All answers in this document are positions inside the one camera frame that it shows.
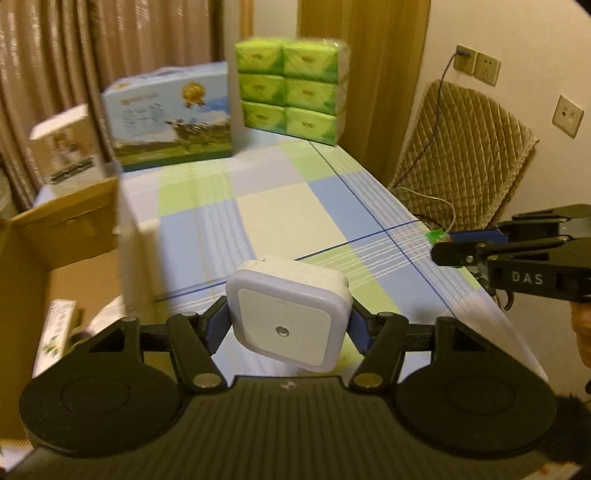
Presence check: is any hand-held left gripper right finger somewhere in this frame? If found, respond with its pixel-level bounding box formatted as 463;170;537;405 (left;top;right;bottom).
346;300;548;393

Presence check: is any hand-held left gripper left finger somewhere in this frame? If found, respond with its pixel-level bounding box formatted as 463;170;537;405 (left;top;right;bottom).
32;298;232;393

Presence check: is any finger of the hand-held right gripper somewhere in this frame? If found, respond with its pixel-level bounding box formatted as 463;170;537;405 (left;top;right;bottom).
450;205;591;246
431;235;575;269

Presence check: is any white square night light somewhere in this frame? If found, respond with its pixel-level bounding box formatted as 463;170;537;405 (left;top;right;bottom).
225;254;354;374

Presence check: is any cardboard box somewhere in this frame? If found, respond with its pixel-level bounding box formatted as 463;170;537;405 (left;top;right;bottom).
0;178;126;439

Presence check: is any long white printed box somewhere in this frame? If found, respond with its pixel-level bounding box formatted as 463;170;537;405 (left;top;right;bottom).
32;299;78;377

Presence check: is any person's right hand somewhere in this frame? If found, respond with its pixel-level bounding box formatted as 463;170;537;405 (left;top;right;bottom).
570;302;591;370

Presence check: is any quilted beige chair cover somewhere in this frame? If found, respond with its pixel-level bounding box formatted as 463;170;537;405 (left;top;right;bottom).
388;79;540;232

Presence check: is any white crumpled tissue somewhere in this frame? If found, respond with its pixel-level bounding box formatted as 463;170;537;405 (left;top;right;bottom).
85;295;125;337

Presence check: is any checked blue green tablecloth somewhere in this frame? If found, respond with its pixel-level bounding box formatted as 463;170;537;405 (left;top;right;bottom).
34;138;550;393

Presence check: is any wooden door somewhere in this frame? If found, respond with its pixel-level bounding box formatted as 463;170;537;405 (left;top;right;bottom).
298;0;432;190

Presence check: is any small white photo box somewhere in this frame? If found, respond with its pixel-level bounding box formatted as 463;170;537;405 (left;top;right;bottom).
28;104;106;197

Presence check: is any pack of green tissue packets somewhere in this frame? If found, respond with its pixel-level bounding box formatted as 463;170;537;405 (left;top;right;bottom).
235;38;351;146

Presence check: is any beige shiny curtain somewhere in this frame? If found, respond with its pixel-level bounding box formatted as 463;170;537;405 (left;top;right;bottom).
0;0;254;209

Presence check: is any white cable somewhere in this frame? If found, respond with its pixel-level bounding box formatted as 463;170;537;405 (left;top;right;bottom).
392;187;459;232

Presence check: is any beige wall socket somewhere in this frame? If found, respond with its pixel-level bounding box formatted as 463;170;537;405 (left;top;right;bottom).
473;52;502;86
553;95;585;138

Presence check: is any dark power cable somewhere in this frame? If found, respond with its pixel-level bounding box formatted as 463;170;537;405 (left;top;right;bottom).
392;48;468;186

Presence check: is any wall socket with plug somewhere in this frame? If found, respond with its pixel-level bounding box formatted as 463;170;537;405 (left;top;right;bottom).
453;45;476;75

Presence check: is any blue milk carton with handle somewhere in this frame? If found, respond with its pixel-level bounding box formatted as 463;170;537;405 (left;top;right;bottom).
100;62;232;172

